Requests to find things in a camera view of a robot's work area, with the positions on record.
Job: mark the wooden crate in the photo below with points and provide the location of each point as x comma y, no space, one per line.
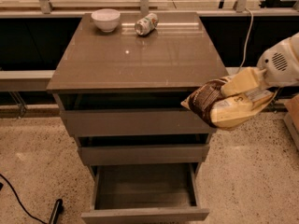
292,118

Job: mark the grey bottom drawer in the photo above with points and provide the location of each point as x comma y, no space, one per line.
145,194

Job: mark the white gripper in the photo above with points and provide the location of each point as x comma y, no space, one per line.
277,66

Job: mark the grey top drawer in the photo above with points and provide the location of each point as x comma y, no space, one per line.
84,123

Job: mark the black cylindrical floor object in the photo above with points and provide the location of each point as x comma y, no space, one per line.
56,211

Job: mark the grey middle drawer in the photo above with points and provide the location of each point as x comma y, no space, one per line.
122,155

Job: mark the brown chip bag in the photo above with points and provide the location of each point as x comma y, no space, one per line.
226,113

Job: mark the green white soda can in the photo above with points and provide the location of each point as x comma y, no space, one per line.
147,24

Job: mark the white ceramic bowl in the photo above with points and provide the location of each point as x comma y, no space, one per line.
106,19

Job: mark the grey drawer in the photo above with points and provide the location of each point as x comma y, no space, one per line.
84,123
145,194
122,155

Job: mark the grey drawer cabinet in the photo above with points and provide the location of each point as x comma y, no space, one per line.
180,40

